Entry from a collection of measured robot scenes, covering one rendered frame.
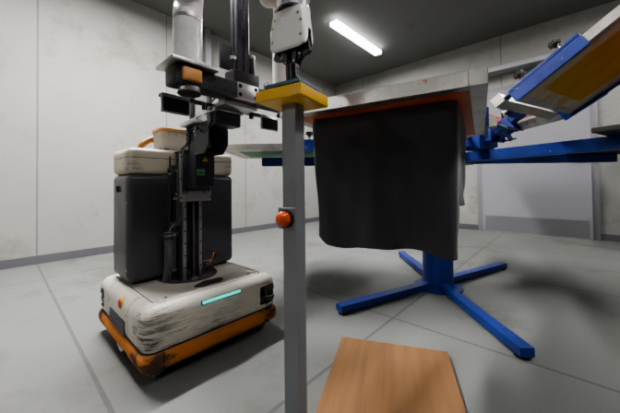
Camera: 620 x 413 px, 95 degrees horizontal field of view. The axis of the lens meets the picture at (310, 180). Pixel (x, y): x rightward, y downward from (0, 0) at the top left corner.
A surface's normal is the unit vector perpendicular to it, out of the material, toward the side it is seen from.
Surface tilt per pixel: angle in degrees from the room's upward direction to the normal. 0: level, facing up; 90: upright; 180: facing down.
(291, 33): 88
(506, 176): 90
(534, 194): 90
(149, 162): 90
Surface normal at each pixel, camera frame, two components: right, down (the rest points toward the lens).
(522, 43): -0.67, 0.00
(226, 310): 0.74, -0.02
